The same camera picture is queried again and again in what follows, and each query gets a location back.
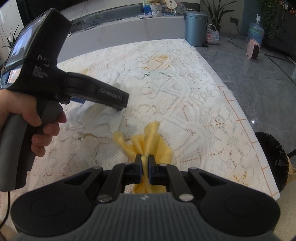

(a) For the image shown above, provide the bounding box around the white cloth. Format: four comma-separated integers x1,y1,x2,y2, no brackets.
64,70,127,138

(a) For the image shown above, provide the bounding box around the person's left hand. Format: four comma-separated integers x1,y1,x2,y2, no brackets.
0,88,68,158

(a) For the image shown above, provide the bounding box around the green potted grass plant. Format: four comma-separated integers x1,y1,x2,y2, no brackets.
2,25,19,50

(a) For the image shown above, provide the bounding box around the white lace tablecloth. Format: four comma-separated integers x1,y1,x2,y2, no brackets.
0,38,280,227

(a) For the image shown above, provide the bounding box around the teddy bear bouquet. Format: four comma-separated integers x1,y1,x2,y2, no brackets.
148,0,167,16

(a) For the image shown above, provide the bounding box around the blue grey trash bin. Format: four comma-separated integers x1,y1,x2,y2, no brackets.
184,11,208,47

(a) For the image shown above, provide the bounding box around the pastel woven basket bag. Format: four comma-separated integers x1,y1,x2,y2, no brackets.
207,24,220,45

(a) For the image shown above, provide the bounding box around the pink space heater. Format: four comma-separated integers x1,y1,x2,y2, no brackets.
246,39,260,61

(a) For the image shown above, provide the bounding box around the potted snake plant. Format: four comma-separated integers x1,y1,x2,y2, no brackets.
200,0,239,32

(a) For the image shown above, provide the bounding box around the blue water jug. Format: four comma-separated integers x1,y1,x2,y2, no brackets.
246,14,265,45

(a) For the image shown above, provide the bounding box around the dark cabinet with plants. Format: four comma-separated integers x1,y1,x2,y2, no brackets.
260,0,295,60

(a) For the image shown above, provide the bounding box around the black floor cable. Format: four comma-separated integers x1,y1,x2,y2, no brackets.
227,22,248,53

